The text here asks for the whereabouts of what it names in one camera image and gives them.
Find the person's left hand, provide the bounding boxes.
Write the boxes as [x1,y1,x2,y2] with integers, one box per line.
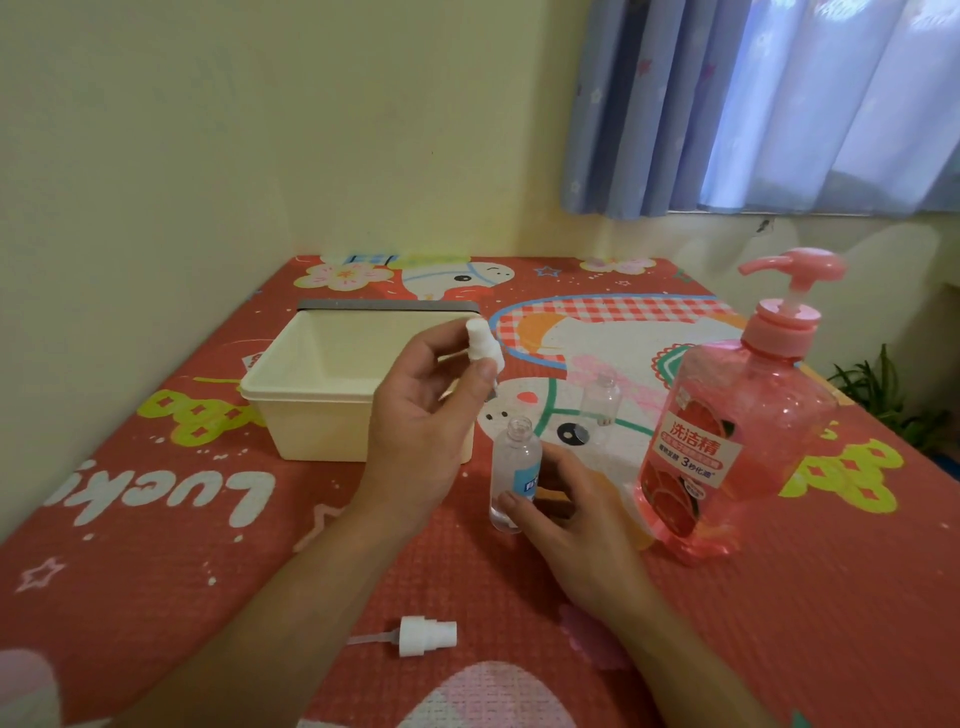
[352,318,501,531]

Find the person's right hand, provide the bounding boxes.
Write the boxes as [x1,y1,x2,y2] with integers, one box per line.
[498,441,663,621]

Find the clear bottle with blue label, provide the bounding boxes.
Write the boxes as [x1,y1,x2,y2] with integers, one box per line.
[489,416,543,534]

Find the white spray pump cap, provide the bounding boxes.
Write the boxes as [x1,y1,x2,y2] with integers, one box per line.
[465,318,507,376]
[345,615,459,660]

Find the person's left forearm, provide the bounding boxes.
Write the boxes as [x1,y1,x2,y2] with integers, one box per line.
[111,487,423,728]

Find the person's right forearm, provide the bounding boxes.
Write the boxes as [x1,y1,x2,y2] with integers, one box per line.
[598,591,783,728]

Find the small clear empty bottle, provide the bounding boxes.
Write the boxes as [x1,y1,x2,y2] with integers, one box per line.
[580,370,624,438]

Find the cream plastic bin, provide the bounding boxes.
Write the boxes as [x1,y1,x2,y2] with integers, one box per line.
[239,303,482,465]

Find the pink pump soap bottle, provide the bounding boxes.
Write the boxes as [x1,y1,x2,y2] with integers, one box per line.
[635,247,849,565]

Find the red cartoon table mat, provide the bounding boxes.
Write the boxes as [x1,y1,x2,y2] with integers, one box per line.
[0,255,960,728]

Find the green plant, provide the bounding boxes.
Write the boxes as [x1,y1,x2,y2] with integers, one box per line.
[827,343,955,460]

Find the blue curtain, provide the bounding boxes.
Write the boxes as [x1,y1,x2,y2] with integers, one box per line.
[560,0,960,221]

